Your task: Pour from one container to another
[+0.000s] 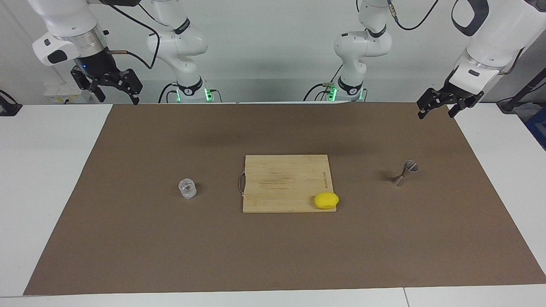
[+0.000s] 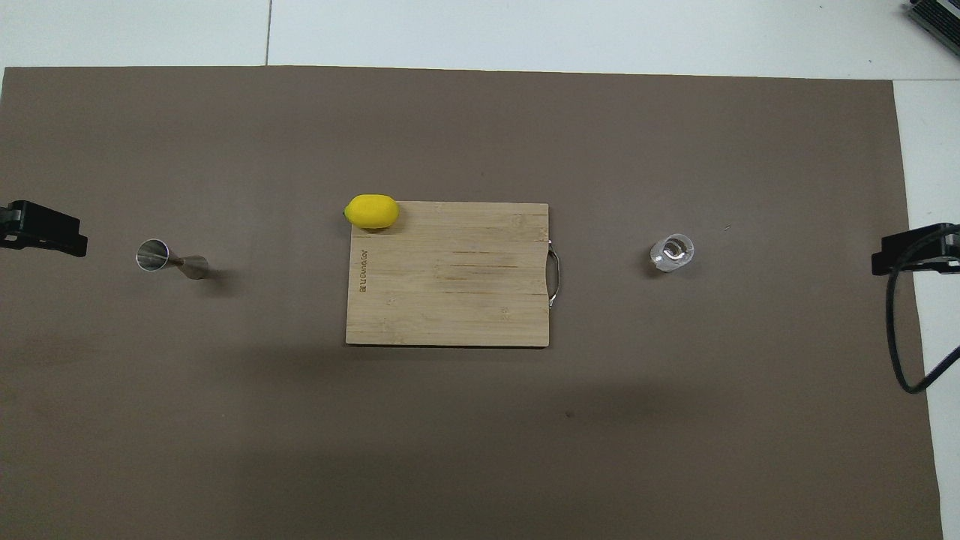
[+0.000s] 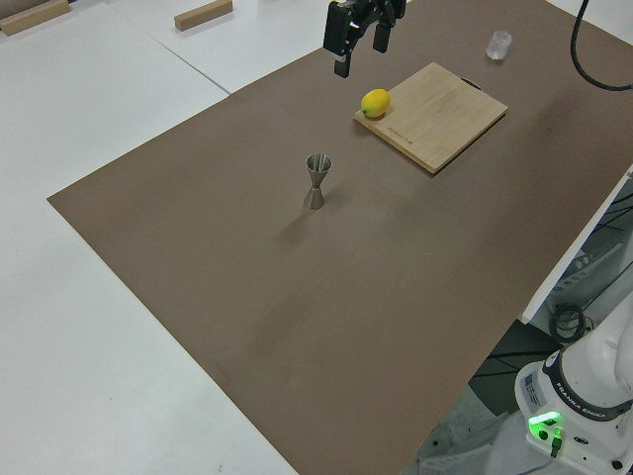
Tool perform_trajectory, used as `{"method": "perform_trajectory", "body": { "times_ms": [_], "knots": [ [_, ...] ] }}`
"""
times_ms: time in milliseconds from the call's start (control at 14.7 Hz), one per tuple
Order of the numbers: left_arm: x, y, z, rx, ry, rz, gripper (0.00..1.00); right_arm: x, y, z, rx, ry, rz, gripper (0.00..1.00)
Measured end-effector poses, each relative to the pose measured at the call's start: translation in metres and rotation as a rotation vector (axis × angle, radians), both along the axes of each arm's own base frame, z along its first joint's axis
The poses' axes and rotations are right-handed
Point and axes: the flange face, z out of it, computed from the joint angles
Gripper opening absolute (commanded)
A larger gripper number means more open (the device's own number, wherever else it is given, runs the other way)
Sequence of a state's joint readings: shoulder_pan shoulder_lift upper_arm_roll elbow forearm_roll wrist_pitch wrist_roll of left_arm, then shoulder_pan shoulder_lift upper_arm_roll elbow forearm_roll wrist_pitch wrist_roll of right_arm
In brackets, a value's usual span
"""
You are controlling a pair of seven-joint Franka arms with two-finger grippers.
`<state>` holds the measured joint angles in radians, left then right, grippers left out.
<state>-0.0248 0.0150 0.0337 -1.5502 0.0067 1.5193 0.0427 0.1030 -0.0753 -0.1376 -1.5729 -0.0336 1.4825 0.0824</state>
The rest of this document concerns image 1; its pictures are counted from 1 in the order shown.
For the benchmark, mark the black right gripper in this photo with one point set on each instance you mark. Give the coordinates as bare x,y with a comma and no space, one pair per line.
96,64

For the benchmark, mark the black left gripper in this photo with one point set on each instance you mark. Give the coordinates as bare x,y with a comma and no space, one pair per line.
460,91

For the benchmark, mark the metal double jigger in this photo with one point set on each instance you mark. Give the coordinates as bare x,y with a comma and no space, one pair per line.
404,174

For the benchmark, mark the small clear glass cup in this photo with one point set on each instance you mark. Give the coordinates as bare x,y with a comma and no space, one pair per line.
187,189

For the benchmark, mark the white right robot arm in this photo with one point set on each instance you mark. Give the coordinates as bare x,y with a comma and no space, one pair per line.
179,47

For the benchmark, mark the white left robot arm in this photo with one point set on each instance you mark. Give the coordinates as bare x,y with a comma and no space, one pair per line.
362,42

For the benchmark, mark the black stand with pole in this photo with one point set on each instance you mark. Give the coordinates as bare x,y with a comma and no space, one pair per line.
509,104

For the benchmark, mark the crumpled clear plastic bag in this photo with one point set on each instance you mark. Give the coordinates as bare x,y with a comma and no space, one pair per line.
528,110

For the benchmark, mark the blue crate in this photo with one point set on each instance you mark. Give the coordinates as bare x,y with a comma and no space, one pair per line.
538,128

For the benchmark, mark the yellow lemon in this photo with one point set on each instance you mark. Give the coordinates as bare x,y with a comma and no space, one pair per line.
326,200

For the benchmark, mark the brown table mat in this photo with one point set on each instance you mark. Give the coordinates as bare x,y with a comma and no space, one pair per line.
170,247

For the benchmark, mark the wooden cutting board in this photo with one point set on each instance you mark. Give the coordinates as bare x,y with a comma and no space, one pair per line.
281,183

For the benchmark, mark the white wall socket box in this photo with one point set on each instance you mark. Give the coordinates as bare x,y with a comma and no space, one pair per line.
59,91

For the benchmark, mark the black clamp mount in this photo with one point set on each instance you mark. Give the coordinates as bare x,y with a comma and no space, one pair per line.
8,108

